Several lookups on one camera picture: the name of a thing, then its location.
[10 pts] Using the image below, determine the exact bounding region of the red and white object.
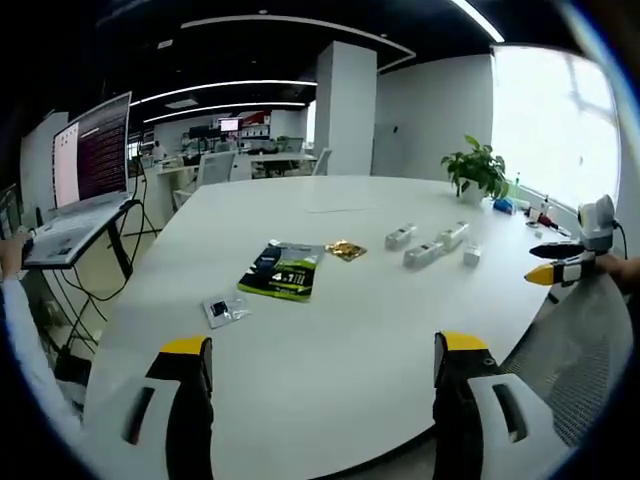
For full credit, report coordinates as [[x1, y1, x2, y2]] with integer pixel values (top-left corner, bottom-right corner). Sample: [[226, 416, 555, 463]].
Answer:
[[529, 195, 559, 231]]

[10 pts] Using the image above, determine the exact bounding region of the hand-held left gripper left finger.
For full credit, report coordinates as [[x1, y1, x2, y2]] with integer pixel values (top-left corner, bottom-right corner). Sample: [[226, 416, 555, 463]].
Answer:
[[83, 335, 215, 480]]

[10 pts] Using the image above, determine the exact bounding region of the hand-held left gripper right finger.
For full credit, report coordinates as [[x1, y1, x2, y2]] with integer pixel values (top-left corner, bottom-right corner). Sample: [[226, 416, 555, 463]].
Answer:
[[432, 330, 557, 480]]

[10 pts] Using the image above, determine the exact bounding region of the large monitor screen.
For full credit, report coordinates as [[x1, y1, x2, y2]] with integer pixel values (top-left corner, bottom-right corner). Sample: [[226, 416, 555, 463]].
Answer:
[[51, 91, 133, 210]]

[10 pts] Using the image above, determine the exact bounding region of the clear plastic bag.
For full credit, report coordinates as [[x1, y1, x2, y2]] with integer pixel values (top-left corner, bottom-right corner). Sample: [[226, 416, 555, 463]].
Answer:
[[202, 295, 253, 330]]

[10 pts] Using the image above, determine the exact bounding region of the gold foil packet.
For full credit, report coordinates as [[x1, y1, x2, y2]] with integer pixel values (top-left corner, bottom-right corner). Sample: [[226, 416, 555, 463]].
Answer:
[[324, 239, 368, 261]]

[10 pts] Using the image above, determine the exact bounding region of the grey mesh office chair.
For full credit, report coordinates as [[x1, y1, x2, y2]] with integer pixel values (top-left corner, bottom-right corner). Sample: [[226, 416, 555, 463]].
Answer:
[[499, 272, 634, 449]]

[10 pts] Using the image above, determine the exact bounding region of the person's right hand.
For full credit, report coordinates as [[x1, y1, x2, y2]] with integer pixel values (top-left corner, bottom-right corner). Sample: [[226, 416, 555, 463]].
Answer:
[[597, 253, 640, 296]]

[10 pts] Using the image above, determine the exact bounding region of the black cable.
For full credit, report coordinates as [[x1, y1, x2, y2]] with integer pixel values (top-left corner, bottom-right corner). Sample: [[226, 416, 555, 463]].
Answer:
[[612, 221, 629, 259]]

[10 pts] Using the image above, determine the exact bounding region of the potted green plant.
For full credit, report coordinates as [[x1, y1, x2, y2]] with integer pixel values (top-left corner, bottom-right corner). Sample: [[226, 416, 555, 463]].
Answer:
[[440, 134, 509, 204]]

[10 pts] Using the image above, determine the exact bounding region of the green and black packet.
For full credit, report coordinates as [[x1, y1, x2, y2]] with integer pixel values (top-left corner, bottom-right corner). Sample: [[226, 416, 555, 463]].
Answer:
[[236, 240, 326, 304]]

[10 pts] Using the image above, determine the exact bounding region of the black monitor stand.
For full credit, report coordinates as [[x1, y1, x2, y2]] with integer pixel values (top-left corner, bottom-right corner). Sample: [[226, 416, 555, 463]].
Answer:
[[21, 198, 151, 371]]

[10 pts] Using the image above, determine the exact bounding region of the white office chair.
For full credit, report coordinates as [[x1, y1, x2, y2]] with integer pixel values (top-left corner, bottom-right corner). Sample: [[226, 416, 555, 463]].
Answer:
[[172, 151, 237, 211]]

